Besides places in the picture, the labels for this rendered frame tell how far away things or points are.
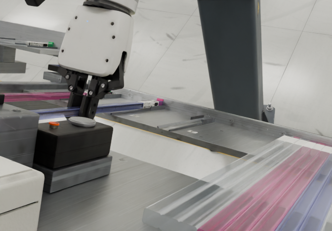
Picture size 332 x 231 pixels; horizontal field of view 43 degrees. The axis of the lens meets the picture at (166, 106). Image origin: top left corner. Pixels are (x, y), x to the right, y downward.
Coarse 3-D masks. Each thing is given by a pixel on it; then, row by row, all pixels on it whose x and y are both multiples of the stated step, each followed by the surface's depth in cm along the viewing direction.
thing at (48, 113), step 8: (104, 104) 69; (112, 104) 71; (120, 104) 72; (128, 104) 74; (136, 104) 76; (160, 104) 85; (40, 112) 55; (48, 112) 56; (56, 112) 58; (64, 112) 59; (72, 112) 61; (96, 112) 66; (104, 112) 68
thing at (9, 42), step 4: (0, 40) 93; (4, 40) 94; (8, 40) 95; (12, 40) 96; (16, 40) 97; (20, 40) 99; (8, 44) 95; (12, 44) 96; (16, 44) 97; (20, 44) 98; (24, 44) 99; (28, 44) 100; (48, 44) 106; (52, 44) 107
